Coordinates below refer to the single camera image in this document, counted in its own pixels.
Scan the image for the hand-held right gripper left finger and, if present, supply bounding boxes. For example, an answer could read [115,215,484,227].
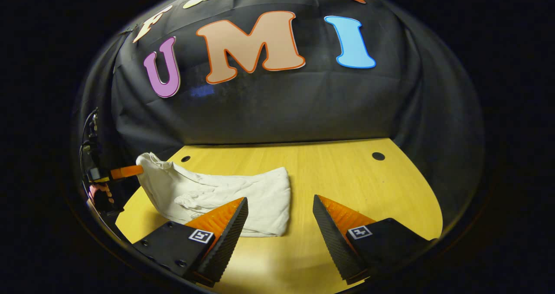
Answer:
[132,196,249,288]

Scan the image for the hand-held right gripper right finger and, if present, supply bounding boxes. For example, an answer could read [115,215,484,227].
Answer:
[312,194,438,286]

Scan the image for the white jeans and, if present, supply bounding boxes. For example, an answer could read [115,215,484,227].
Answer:
[136,152,292,237]

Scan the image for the black backdrop cloth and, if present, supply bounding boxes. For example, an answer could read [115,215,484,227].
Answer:
[72,0,485,225]

